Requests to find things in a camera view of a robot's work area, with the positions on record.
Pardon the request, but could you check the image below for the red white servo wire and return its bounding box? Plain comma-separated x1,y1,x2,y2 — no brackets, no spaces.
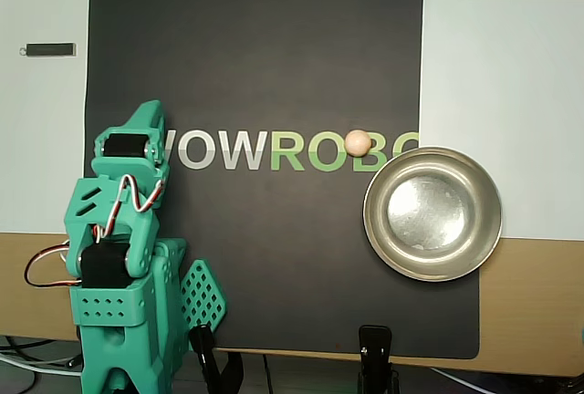
119,174,164,213
93,186,123,244
25,241,84,288

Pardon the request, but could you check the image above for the wooden ball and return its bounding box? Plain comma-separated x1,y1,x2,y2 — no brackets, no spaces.
344,130,371,157

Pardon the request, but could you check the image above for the black power cable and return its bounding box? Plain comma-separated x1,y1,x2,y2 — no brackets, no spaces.
0,333,58,355

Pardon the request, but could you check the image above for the metal bowl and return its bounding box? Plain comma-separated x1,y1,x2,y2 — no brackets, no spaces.
362,145,504,283

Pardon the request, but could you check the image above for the thin black hanging cable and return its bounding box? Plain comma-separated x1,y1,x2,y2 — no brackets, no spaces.
261,353,276,394

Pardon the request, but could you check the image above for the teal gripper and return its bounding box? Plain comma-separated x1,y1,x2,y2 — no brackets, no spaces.
92,100,171,181

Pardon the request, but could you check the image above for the black WOWROBO printed mat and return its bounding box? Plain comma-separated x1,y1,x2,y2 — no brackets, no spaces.
76,0,481,361

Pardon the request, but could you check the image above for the white paper sheet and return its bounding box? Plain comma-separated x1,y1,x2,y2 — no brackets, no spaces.
0,0,584,241

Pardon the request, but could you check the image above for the black table clamp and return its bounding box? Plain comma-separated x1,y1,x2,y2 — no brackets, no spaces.
188,323,245,394

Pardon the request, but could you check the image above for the white USB cable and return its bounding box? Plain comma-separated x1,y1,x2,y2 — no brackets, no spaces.
0,352,86,377

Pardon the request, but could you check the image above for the black USB stick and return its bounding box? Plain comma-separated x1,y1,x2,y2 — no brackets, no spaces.
18,41,78,58

